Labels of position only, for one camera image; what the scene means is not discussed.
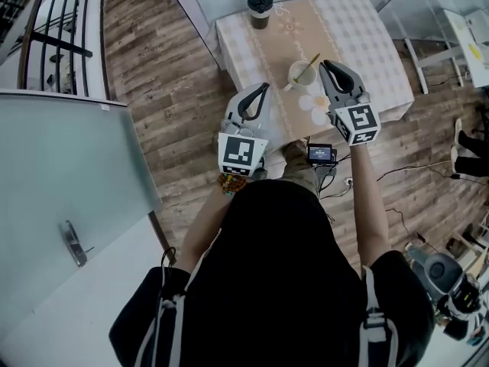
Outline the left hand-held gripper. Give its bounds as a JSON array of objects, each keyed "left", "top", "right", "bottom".
[{"left": 216, "top": 83, "right": 271, "bottom": 178}]

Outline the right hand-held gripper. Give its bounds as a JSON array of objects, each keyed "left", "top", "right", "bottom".
[{"left": 318, "top": 59, "right": 382, "bottom": 147}]

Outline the white cup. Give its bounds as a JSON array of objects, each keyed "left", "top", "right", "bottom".
[{"left": 282, "top": 60, "right": 319, "bottom": 93}]

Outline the person's left forearm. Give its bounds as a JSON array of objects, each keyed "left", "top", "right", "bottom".
[{"left": 176, "top": 177, "right": 238, "bottom": 275}]

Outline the person's right forearm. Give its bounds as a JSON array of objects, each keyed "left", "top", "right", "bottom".
[{"left": 348, "top": 141, "right": 393, "bottom": 279}]

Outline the checked beige tablecloth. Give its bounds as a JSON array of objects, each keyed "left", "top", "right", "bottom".
[{"left": 214, "top": 0, "right": 416, "bottom": 157}]

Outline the small black monitor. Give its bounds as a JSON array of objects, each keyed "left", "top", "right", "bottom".
[{"left": 306, "top": 142, "right": 338, "bottom": 166}]

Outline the person's camouflage trouser leg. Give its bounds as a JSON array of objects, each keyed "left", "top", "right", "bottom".
[{"left": 280, "top": 137, "right": 320, "bottom": 196}]

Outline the dark tumbler with black lid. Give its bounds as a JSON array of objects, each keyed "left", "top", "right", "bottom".
[{"left": 246, "top": 0, "right": 274, "bottom": 31}]

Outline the person's black shirt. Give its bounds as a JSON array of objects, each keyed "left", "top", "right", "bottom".
[{"left": 108, "top": 178, "right": 437, "bottom": 367}]

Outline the frosted glass door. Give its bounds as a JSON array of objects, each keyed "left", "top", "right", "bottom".
[{"left": 0, "top": 89, "right": 164, "bottom": 338}]

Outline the black metal railing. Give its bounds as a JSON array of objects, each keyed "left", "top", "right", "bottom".
[{"left": 0, "top": 0, "right": 112, "bottom": 101}]

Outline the grey and black machine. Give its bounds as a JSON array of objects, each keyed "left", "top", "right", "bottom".
[{"left": 403, "top": 239, "right": 489, "bottom": 346}]

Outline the brown beaded bracelet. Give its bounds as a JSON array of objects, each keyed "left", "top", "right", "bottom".
[{"left": 216, "top": 171, "right": 249, "bottom": 198}]

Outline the black floor cable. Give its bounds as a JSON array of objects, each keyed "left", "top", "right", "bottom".
[{"left": 376, "top": 158, "right": 489, "bottom": 186}]

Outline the white desk frame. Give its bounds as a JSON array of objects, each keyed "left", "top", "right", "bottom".
[{"left": 403, "top": 8, "right": 489, "bottom": 96}]

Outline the metal door handle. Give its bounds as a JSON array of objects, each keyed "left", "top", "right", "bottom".
[{"left": 58, "top": 219, "right": 96, "bottom": 268}]

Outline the white harness strap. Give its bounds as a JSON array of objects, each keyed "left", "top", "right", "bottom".
[
  {"left": 358, "top": 265, "right": 400, "bottom": 367},
  {"left": 133, "top": 291, "right": 189, "bottom": 367}
]

